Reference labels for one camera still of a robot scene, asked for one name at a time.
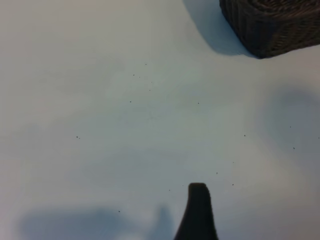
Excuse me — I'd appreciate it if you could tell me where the dark brown wicker basket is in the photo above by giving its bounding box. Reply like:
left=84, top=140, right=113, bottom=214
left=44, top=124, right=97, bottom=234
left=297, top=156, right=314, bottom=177
left=219, top=0, right=320, bottom=60

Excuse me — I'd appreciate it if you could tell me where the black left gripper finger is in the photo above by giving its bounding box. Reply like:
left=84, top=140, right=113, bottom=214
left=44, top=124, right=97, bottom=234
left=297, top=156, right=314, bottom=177
left=174, top=182, right=219, bottom=240

